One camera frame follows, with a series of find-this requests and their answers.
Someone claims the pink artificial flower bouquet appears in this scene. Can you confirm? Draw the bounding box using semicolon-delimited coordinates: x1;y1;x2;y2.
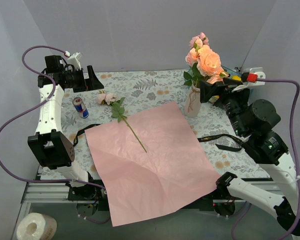
96;90;147;153

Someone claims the black ribbon with gold text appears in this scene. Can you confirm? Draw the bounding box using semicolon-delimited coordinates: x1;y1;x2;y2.
72;123;244;152

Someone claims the purple wrapping paper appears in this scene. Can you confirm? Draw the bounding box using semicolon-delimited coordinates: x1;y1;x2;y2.
85;101;220;227

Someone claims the single pink flower stem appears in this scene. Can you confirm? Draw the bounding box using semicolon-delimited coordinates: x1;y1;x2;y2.
204;67;230;84

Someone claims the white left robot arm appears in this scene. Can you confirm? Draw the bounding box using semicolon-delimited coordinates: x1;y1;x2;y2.
27;54;104;200

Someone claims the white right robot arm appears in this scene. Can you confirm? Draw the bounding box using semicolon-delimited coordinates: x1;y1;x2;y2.
199;78;300;237

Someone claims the white ribbed ceramic vase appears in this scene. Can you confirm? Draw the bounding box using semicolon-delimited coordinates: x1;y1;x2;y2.
184;85;201;118

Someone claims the blue silver energy drink can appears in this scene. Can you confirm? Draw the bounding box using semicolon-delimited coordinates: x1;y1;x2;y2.
72;97;89;119

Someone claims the teal plastic fruit basket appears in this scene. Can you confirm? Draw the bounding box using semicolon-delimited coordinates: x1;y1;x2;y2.
208;68;250;106

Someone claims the yellow mango right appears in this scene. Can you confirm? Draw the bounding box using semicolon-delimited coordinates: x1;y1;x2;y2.
232;76;241;81

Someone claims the floral patterned table mat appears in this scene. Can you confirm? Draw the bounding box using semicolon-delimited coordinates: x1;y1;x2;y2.
40;69;271;181

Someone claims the white toilet paper roll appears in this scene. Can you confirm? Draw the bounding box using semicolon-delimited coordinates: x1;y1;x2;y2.
16;212;57;240

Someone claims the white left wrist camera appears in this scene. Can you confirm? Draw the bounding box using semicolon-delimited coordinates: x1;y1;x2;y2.
66;52;82;70

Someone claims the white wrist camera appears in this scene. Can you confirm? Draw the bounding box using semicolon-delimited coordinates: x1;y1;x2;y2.
232;67;266;93
66;52;82;70

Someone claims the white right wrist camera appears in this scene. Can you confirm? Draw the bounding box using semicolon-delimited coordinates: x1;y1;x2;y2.
232;67;266;93

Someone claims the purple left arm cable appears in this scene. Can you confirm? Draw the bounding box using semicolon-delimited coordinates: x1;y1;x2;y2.
0;45;111;225

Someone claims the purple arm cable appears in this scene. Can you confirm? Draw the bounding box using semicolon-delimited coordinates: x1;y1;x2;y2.
0;45;111;225
231;78;300;240

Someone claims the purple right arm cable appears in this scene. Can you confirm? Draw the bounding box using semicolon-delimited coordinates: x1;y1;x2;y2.
231;78;300;240

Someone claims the aluminium frame rail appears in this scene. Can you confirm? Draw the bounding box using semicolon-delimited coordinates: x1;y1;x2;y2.
22;183;72;203

